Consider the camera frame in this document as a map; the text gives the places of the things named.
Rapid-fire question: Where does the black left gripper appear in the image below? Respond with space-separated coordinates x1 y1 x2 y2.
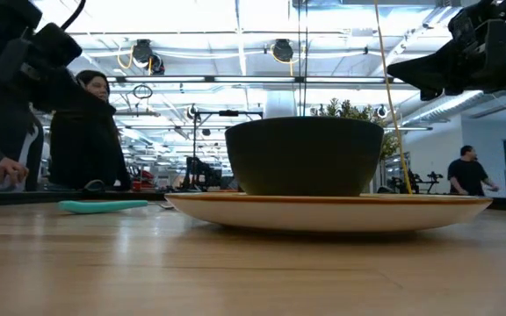
0 0 105 114

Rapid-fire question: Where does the spoon with teal handle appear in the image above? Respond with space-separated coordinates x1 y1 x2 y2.
57 199 176 215

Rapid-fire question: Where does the black bowl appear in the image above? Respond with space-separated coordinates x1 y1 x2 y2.
224 116 385 198

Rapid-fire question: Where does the yellow round plate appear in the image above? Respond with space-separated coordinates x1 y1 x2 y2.
164 192 494 233

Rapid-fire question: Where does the black machine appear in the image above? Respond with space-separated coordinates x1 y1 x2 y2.
387 170 445 195
181 156 228 193

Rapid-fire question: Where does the red crate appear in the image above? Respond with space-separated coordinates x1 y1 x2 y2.
130 169 155 191

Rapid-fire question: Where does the white round column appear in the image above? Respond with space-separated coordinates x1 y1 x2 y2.
264 90 299 119

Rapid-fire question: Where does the long ceiling light bar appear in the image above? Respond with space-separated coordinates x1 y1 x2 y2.
105 75 406 84

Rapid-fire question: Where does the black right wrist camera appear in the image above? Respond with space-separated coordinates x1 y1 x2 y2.
448 3 500 50

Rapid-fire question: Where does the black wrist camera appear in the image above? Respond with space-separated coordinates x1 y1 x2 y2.
448 3 500 50
28 21 83 68

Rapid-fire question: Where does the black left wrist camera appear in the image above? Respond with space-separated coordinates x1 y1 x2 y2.
28 21 83 68

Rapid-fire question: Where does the black ceiling cable reel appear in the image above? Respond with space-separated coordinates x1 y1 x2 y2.
131 39 166 75
271 38 295 63

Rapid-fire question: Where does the yellow cable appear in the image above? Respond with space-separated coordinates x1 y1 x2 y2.
372 0 414 195

